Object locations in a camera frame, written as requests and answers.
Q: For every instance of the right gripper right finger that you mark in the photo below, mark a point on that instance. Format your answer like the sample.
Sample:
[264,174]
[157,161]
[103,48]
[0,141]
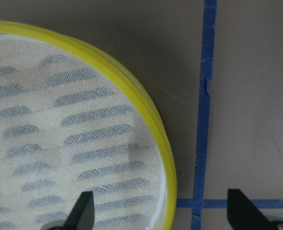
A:
[243,215]

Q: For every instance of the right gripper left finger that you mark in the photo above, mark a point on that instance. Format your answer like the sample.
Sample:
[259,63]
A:
[82,215]

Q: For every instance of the yellow steamer basket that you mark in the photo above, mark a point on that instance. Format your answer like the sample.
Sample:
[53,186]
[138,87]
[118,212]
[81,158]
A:
[72,120]

